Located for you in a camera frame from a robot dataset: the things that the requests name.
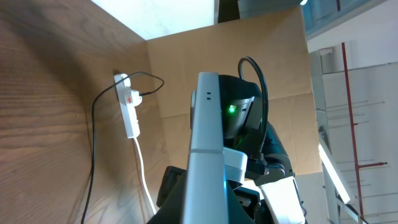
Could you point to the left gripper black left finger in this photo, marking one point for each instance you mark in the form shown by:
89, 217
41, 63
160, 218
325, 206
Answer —
171, 210

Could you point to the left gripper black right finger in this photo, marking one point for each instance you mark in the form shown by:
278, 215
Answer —
236, 213

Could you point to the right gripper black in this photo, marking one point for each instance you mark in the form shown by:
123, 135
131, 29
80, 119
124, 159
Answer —
169, 180

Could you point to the blue Galaxy smartphone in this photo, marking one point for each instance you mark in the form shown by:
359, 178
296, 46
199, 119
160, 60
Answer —
205, 199

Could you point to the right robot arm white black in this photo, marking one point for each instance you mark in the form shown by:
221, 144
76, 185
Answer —
269, 193

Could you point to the white usb charger plug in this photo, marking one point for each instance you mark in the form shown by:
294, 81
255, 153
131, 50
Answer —
132, 98

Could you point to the white power strip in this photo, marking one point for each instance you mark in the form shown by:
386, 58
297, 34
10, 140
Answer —
123, 84

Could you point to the fluorescent light fixture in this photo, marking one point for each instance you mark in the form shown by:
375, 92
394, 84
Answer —
335, 174

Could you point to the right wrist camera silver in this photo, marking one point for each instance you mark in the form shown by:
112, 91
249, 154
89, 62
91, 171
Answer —
235, 163

